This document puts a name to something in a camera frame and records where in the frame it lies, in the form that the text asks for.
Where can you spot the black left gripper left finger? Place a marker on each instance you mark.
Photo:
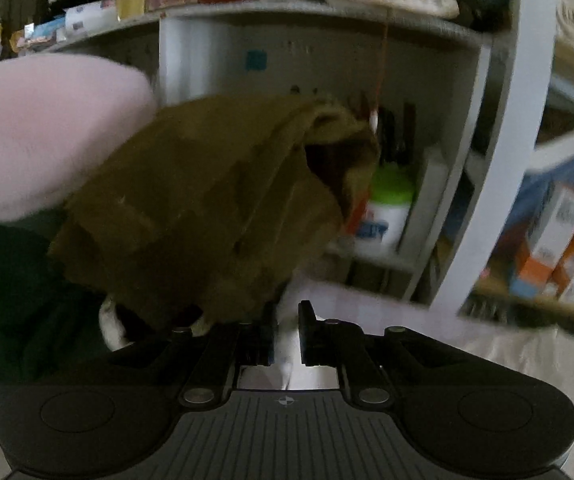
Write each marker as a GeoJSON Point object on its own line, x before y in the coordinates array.
{"type": "Point", "coordinates": [211, 364]}

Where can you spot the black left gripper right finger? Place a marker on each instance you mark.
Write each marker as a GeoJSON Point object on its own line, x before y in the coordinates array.
{"type": "Point", "coordinates": [344, 347]}

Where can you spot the olive brown storage bag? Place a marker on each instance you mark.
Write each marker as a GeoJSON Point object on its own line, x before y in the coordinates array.
{"type": "Point", "coordinates": [204, 213]}

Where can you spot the green capped white bottle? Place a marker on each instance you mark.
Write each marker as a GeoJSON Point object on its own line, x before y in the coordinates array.
{"type": "Point", "coordinates": [390, 199]}

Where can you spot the wooden bookshelf with books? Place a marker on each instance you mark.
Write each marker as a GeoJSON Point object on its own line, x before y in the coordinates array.
{"type": "Point", "coordinates": [551, 161]}

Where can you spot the pink cartoon bed sheet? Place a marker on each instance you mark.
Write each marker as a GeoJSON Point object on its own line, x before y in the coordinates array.
{"type": "Point", "coordinates": [545, 353]}

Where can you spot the orange white box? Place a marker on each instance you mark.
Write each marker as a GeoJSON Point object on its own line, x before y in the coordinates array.
{"type": "Point", "coordinates": [549, 234]}

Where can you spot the white cabinet shelf unit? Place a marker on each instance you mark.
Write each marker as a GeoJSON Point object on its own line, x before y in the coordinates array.
{"type": "Point", "coordinates": [257, 49]}

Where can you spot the pink plush slipper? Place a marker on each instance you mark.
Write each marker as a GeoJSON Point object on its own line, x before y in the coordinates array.
{"type": "Point", "coordinates": [61, 116]}

